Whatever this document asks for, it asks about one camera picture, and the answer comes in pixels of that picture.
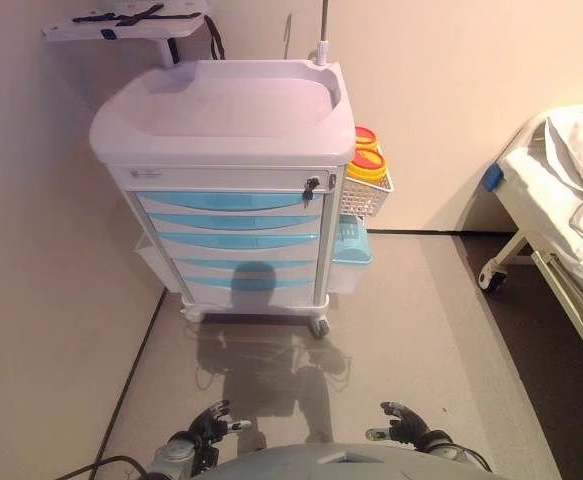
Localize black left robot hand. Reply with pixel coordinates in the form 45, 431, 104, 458
186, 398, 253, 451

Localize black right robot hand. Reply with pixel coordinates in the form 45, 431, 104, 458
364, 400, 430, 449

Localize blue fronted cart drawer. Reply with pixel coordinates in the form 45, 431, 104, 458
135, 191, 326, 215
179, 276, 317, 307
145, 212, 324, 234
152, 230, 322, 260
167, 256, 319, 282

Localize grey robot torso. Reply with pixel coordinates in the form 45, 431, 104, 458
209, 442, 516, 480

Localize bed caster wheel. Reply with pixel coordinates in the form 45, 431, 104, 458
478, 264, 508, 297

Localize white side bin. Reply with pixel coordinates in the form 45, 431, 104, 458
133, 232, 183, 295

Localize waste bin with blue lid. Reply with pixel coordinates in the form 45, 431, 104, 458
329, 214, 375, 296

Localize white hospital bed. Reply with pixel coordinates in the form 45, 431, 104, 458
478, 102, 583, 387

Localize black cart keys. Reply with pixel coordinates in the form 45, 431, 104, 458
301, 175, 322, 207

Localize blue tape patch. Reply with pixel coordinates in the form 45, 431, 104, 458
484, 163, 505, 192

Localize yellow sharps container red lid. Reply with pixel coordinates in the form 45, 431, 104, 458
345, 148, 389, 185
354, 125, 380, 150

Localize white medical cart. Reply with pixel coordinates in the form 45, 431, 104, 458
89, 58, 357, 337

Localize white pillow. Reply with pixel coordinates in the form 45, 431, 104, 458
543, 112, 583, 196

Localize metal IV pole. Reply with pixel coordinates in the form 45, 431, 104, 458
312, 0, 333, 66

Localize black cable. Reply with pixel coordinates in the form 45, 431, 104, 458
65, 453, 148, 480

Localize white wire basket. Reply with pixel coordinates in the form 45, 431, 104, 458
339, 164, 395, 219

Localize white side tray with straps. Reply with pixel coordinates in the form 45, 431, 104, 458
42, 0, 228, 67

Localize black strap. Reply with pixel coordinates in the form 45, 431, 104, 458
72, 3, 166, 29

